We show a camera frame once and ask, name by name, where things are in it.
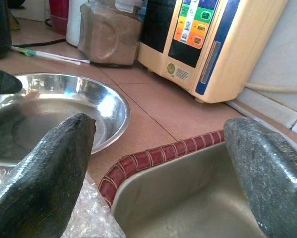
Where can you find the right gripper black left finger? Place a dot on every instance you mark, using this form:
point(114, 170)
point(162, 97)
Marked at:
point(39, 186)

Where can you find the white jug with green lid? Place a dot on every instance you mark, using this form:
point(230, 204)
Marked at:
point(74, 24)

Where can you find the steel sink basin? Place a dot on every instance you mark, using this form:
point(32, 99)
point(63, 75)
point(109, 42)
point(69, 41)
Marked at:
point(183, 198)

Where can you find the shallow steel bowl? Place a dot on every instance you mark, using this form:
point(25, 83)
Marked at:
point(64, 99)

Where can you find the white stick with green end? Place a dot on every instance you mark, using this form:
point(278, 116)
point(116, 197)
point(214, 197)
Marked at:
point(64, 57)
point(64, 60)

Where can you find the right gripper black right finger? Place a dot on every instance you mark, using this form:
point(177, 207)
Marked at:
point(269, 178)

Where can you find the clear bubble wrap sheet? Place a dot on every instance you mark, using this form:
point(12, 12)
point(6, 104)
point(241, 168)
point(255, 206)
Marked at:
point(93, 213)

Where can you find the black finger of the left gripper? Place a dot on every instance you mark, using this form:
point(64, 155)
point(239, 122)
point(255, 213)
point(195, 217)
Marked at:
point(2, 83)

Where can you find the jar of brown powder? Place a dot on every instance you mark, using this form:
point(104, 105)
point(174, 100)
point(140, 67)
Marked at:
point(108, 37)

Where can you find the red canister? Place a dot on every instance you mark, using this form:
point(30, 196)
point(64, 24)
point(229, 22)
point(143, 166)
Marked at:
point(59, 17)

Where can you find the cream water ionizer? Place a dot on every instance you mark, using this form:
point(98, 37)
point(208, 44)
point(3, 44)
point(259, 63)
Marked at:
point(212, 62)

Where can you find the white plastic container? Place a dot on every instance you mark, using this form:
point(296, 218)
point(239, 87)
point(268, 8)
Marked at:
point(128, 5)

